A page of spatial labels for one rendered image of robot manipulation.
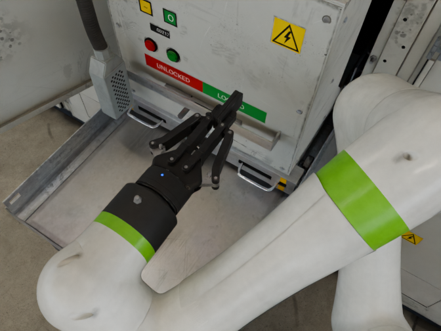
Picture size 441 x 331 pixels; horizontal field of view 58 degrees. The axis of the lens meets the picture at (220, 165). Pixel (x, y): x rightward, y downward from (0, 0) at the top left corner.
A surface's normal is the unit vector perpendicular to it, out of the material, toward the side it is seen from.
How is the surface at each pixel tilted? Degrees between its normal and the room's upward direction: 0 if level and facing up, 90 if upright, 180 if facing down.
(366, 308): 54
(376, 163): 35
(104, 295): 45
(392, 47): 90
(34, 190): 90
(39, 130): 0
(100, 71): 61
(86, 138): 90
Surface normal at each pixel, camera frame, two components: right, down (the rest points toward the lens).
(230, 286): -0.39, -0.15
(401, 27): -0.53, 0.71
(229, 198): 0.03, -0.54
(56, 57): 0.64, 0.66
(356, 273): -0.69, 0.29
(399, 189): -0.22, 0.13
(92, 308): 0.42, 0.18
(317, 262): 0.00, 0.47
